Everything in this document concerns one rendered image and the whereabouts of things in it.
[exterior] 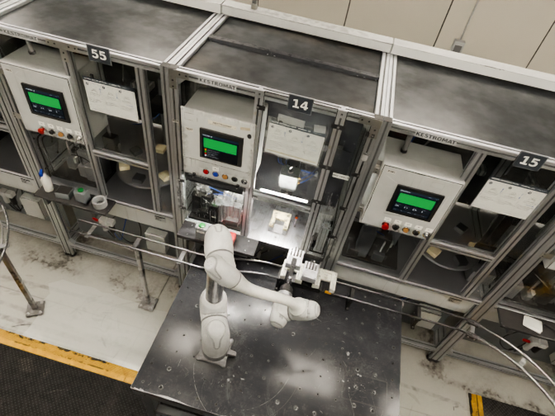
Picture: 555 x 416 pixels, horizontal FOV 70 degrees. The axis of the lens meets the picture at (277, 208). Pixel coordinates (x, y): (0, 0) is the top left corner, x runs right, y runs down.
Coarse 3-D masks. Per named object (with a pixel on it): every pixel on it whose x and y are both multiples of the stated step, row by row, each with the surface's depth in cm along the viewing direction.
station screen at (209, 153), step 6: (210, 138) 217; (216, 138) 216; (234, 144) 216; (204, 150) 224; (210, 150) 223; (216, 150) 222; (204, 156) 227; (210, 156) 226; (216, 156) 225; (222, 156) 224; (228, 156) 223; (234, 156) 222; (228, 162) 226; (234, 162) 225
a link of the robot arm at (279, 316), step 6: (276, 306) 222; (282, 306) 220; (276, 312) 220; (282, 312) 218; (270, 318) 221; (276, 318) 218; (282, 318) 218; (288, 318) 218; (276, 324) 218; (282, 324) 218
